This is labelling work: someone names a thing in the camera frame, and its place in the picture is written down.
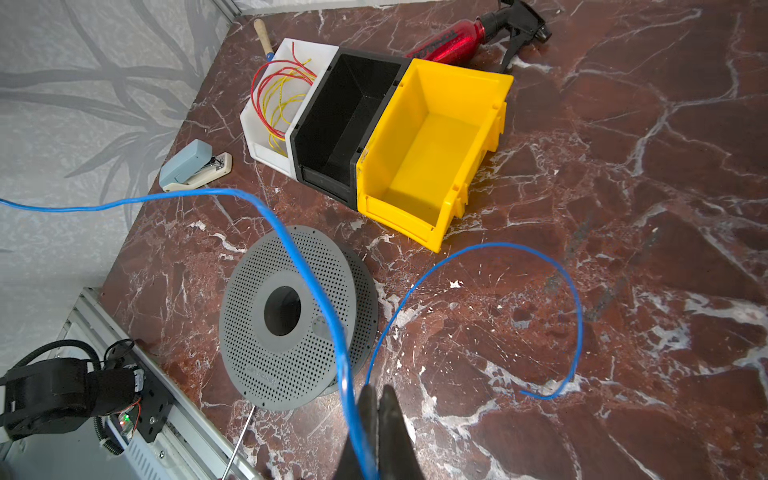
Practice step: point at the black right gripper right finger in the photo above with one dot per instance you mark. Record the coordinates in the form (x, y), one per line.
(397, 459)

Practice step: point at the blue brush wooden handle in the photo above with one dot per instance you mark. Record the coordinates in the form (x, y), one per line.
(263, 37)

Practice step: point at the white plastic bin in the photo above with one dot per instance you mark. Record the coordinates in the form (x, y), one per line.
(279, 94)

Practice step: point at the yellow plastic bin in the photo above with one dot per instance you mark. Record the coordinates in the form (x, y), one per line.
(415, 171)

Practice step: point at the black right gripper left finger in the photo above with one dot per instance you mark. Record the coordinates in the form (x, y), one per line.
(358, 459)

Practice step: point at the black plastic bin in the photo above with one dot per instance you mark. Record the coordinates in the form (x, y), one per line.
(339, 119)

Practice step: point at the grey perforated cable spool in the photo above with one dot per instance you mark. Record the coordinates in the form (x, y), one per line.
(275, 343)

